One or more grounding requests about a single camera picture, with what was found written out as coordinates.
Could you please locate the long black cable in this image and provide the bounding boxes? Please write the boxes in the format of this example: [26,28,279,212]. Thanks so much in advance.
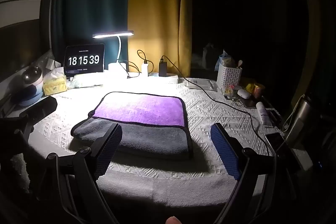
[161,55,274,157]

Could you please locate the flat white wipes pack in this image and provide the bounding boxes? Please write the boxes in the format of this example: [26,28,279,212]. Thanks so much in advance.
[184,78,219,91]

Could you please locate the small clear box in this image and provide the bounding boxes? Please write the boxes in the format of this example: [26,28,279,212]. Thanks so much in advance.
[224,84,239,102]

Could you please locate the white round device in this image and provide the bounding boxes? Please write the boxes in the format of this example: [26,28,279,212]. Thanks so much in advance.
[21,67,44,90]

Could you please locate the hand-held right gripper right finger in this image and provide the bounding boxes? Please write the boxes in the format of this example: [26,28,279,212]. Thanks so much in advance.
[210,123,290,224]

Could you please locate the white desk lamp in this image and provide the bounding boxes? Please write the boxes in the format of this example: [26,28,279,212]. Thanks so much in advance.
[92,30,134,79]

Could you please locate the purple and grey towel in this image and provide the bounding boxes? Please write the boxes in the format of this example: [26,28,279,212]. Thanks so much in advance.
[70,91,194,161]

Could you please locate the tablet with clock display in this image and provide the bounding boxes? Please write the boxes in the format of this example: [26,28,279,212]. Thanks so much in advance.
[64,44,106,75]

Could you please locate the yellow tissue pack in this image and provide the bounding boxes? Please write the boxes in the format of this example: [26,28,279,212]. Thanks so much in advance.
[42,68,68,96]

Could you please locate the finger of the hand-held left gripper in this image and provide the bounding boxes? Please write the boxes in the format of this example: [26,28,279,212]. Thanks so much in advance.
[19,96,58,123]

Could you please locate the black charger plug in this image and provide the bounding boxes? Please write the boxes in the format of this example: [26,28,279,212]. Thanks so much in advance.
[158,60,168,77]

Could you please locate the short black cable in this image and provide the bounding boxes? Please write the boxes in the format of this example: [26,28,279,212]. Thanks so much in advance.
[117,50,151,79]

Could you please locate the stainless steel bottle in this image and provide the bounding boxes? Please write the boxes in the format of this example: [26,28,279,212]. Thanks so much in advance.
[284,94,313,146]

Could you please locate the white power strip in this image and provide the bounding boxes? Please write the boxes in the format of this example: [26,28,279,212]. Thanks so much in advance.
[126,72,179,84]

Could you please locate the white tube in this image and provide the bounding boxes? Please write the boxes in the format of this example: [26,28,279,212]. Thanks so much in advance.
[256,102,273,126]

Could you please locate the white plastic basket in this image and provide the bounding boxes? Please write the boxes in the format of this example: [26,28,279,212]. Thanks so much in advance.
[217,63,243,91]

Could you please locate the blue packets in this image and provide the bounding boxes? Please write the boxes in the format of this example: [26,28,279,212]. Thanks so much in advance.
[218,50,237,67]

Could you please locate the black smartphone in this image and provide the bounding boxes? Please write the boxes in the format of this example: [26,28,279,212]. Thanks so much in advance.
[265,132,290,159]

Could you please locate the white wet wipes pack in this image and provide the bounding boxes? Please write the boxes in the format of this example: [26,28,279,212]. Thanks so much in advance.
[67,73,104,89]

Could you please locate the white textured table cover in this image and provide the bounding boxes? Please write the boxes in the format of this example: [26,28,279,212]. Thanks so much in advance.
[26,77,285,205]

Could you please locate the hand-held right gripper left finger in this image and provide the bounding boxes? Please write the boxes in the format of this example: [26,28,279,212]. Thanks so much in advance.
[46,123,123,224]

